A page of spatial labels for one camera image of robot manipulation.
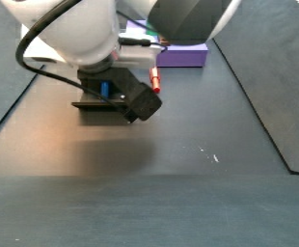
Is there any black angled fixture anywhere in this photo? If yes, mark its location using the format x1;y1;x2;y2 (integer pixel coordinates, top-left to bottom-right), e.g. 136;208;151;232
72;81;128;111

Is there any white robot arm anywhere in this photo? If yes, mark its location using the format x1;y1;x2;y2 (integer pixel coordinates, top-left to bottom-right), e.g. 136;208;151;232
0;0;241;66

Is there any blue peg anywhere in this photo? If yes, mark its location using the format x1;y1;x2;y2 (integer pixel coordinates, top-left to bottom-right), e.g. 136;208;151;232
100;81;109;98

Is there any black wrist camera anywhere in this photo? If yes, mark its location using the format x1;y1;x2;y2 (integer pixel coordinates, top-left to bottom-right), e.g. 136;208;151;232
77;68;163;123

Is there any black cable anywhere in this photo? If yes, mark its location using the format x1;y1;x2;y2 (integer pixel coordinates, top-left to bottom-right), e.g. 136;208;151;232
15;0;133;119

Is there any green U-shaped block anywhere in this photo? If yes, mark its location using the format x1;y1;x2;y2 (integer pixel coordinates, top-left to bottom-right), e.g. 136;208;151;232
145;30;157;37

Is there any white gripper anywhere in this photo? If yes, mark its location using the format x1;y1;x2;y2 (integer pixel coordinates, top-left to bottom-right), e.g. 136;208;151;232
20;23;164;70

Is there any red peg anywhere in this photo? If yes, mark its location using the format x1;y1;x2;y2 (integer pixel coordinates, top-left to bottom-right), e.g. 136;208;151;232
149;67;161;94

